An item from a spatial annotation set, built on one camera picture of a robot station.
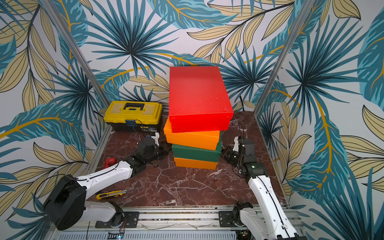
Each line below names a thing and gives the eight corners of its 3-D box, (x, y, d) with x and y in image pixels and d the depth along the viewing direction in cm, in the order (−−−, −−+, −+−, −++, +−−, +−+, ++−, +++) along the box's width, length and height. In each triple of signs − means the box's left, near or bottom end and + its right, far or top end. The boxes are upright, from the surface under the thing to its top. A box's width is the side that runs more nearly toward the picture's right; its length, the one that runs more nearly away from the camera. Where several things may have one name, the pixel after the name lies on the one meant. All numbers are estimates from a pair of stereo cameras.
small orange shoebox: (175, 167, 93) (174, 160, 85) (175, 164, 94) (174, 157, 87) (214, 170, 93) (217, 162, 85) (214, 166, 94) (217, 159, 86)
